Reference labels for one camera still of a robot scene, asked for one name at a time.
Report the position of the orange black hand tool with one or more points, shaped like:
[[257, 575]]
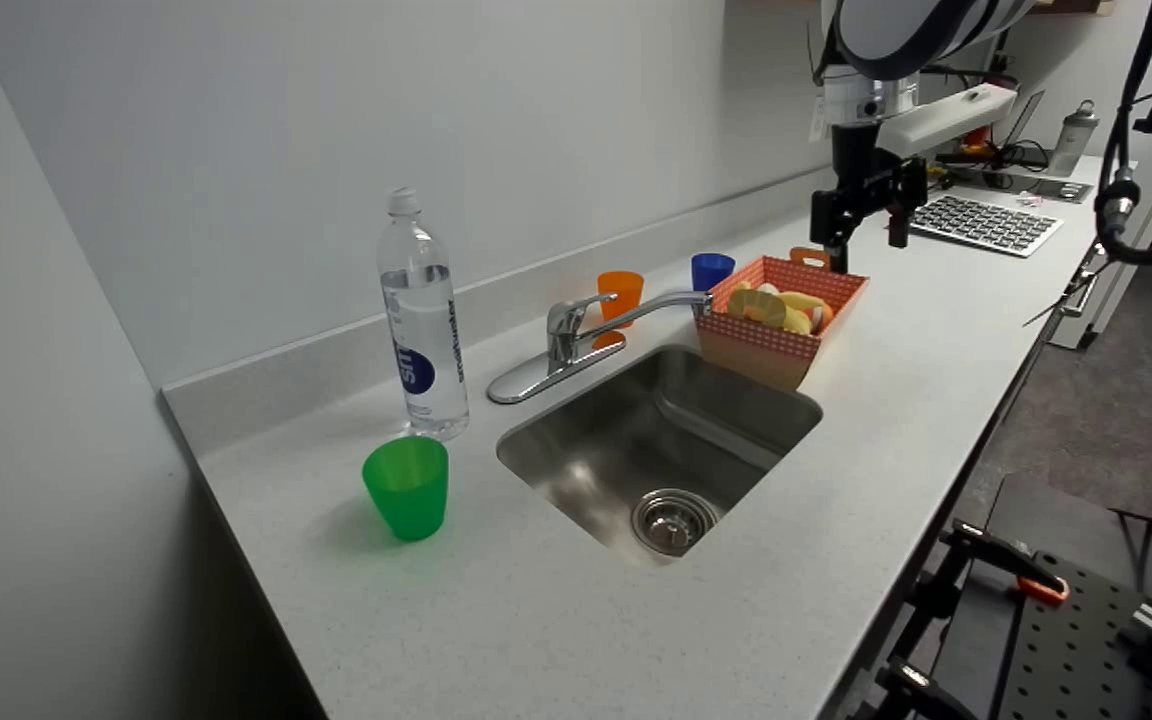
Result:
[[977, 150]]

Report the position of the chrome sink faucet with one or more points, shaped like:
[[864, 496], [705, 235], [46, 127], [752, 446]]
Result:
[[561, 340]]

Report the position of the laptop keyboard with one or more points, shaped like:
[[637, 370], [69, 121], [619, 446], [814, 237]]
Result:
[[988, 220]]

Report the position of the green plastic cup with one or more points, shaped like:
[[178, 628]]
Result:
[[405, 494]]

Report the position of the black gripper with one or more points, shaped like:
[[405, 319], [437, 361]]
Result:
[[863, 167]]

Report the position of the red checkered basket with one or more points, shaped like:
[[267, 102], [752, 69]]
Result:
[[769, 352]]

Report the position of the black perforated cart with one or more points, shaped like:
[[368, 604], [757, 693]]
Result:
[[1083, 654]]

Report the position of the peeled toy banana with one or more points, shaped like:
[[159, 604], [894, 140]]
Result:
[[814, 310]]

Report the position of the yellow toy banana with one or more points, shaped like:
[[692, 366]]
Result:
[[760, 305]]

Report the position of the blue plastic cup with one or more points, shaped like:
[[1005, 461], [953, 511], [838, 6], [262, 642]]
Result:
[[713, 269]]

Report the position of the stainless steel sink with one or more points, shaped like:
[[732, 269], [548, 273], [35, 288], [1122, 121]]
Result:
[[629, 441]]

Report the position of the clear plastic water bottle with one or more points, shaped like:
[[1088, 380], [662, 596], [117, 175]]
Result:
[[422, 335]]

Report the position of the grey desk device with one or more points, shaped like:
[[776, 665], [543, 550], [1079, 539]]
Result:
[[1079, 132]]

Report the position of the black clamp orange tip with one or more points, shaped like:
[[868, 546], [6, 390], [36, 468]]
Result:
[[1001, 552]]

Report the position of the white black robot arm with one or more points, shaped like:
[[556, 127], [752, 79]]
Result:
[[898, 33]]

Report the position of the orange plastic cup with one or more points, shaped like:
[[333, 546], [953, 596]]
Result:
[[621, 293]]

